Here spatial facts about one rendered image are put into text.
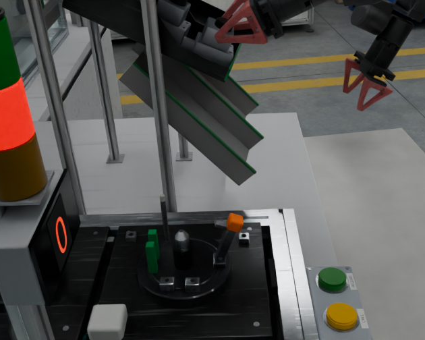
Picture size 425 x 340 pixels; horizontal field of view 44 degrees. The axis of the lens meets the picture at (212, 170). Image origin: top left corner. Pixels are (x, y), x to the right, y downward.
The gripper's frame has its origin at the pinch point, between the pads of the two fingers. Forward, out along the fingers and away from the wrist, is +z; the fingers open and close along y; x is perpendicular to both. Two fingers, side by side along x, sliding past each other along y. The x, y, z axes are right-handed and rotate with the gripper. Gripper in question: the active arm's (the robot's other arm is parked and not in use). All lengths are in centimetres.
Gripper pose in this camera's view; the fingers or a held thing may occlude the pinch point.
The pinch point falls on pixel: (220, 31)
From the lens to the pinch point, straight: 87.4
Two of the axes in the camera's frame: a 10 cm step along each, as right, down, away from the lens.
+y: -0.3, 6.0, -8.0
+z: -8.8, 3.6, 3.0
